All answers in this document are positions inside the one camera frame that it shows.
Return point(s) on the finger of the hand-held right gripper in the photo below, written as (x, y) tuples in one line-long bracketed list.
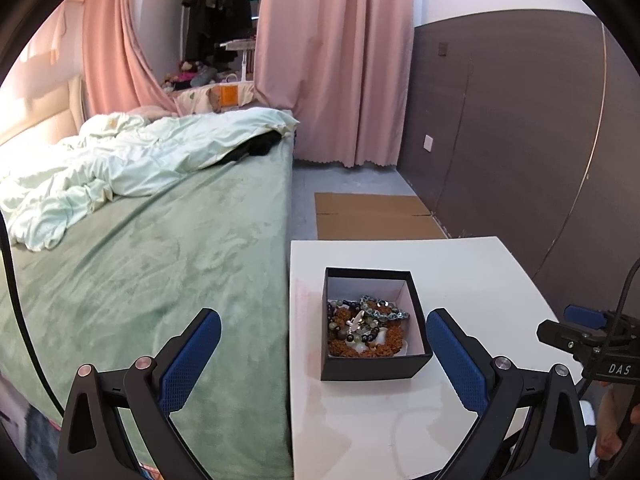
[(585, 316), (565, 336)]

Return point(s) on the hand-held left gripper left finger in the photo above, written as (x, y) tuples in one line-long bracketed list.
[(192, 360)]

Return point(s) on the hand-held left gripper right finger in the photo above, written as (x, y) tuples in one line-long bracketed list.
[(455, 360)]

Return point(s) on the black jewelry box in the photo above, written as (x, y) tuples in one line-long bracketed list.
[(375, 367)]

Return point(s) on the person's right hand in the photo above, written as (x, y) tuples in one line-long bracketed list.
[(617, 425)]

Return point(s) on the white cloth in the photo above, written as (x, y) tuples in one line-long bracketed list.
[(590, 435)]

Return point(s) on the bed with green sheet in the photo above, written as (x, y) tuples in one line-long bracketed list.
[(150, 285)]

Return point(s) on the flattened cardboard box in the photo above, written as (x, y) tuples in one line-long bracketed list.
[(375, 217)]

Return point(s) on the light green duvet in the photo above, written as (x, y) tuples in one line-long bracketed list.
[(125, 160)]

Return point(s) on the black cloth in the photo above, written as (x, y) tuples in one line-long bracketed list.
[(255, 147)]

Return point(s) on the pink pillow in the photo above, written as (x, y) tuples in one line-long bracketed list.
[(152, 111)]

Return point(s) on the printed cream pillow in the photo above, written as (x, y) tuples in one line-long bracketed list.
[(197, 99)]

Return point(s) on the pile of stuffed toys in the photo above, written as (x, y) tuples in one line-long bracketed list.
[(190, 74)]

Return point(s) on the beige bed headboard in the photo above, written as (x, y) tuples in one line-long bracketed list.
[(40, 115)]

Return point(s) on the pink curtain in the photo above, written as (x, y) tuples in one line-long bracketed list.
[(330, 60), (120, 45)]

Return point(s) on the hanging dark clothes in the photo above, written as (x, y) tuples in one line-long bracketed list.
[(215, 5)]

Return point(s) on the white wall socket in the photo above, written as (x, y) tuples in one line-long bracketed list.
[(429, 143)]

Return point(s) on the dark wall switch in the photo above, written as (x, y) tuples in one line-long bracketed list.
[(442, 48)]

